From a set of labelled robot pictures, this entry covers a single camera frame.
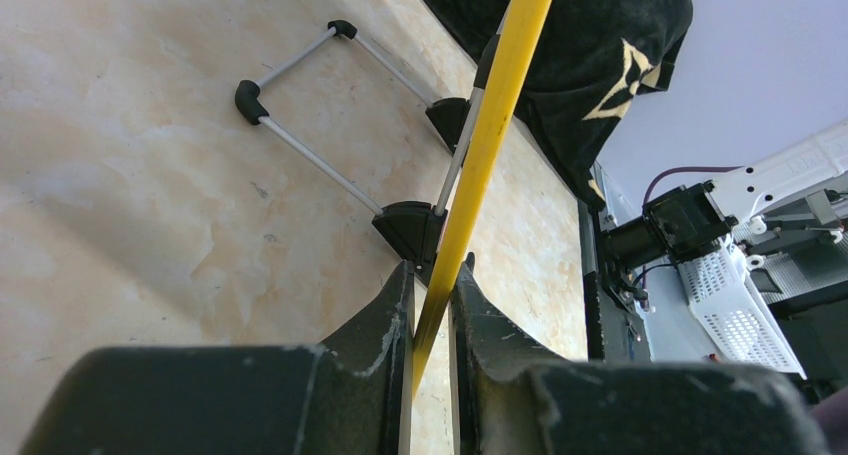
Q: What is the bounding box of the white perforated cable tray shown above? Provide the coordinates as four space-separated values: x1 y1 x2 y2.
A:
677 237 807 379

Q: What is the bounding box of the black floral blanket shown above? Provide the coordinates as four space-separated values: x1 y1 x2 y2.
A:
404 0 694 211

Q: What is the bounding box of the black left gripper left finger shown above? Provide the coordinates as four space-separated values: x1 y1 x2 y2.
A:
21 261 415 454

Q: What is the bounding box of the metal whiteboard kickstand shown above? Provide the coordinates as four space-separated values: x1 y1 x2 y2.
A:
234 19 505 218

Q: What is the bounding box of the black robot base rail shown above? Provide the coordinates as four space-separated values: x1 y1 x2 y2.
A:
578 202 651 363

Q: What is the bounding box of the black whiteboard stand clip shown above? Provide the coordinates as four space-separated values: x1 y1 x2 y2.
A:
372 201 448 286

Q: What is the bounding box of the yellow framed whiteboard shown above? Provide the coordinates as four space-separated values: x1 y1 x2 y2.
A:
412 0 552 394

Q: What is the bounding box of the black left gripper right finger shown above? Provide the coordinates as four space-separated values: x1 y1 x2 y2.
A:
449 259 829 454

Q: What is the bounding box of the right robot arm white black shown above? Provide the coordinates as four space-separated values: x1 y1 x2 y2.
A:
601 120 847 270

